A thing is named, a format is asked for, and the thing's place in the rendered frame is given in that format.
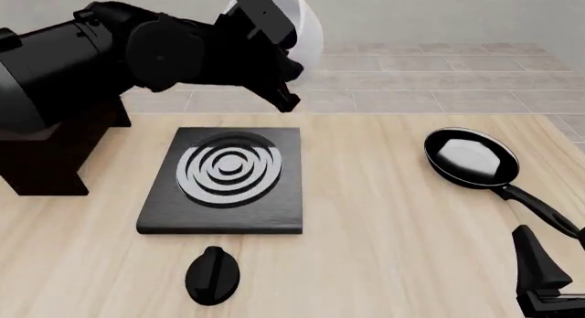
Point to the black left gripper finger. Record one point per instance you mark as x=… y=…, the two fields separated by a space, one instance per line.
x=276 y=95
x=294 y=69

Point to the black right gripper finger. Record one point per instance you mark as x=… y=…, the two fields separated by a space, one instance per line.
x=582 y=239
x=537 y=266

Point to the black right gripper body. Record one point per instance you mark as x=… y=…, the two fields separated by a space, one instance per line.
x=548 y=304

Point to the white bowl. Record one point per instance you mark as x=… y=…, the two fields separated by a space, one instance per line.
x=310 y=30

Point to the black and grey left robot arm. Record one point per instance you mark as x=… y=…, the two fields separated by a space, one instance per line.
x=68 y=68

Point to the black frying pan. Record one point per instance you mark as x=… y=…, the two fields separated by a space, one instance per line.
x=471 y=160

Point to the flat black stove plate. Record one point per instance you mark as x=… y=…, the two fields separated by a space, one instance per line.
x=219 y=208

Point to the round black stove knob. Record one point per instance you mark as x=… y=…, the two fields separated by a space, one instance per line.
x=212 y=277

